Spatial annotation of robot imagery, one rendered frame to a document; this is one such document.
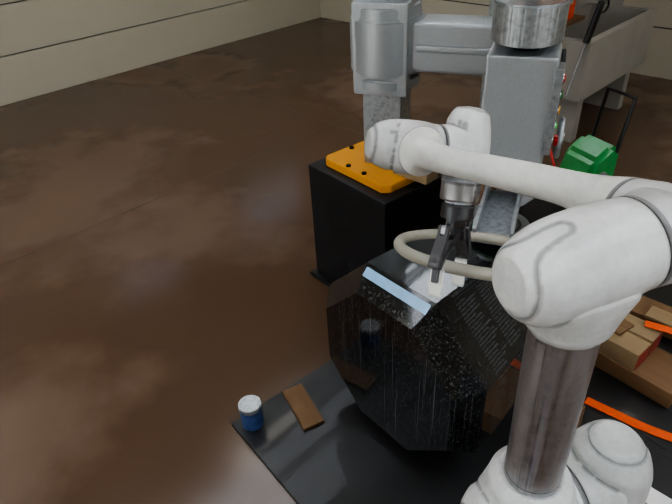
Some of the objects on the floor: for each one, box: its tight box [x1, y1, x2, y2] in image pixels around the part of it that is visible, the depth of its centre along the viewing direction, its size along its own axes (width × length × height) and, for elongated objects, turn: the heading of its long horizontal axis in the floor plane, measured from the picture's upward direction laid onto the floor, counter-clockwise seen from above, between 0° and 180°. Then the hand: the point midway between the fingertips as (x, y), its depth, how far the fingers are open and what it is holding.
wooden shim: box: [282, 383, 324, 431], centre depth 259 cm, size 25×10×2 cm, turn 31°
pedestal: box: [308, 157, 446, 287], centre depth 319 cm, size 66×66×74 cm
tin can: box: [238, 395, 264, 431], centre depth 250 cm, size 10×10×13 cm
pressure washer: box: [559, 86, 638, 176], centre depth 352 cm, size 35×35×87 cm
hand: (446, 286), depth 134 cm, fingers open, 13 cm apart
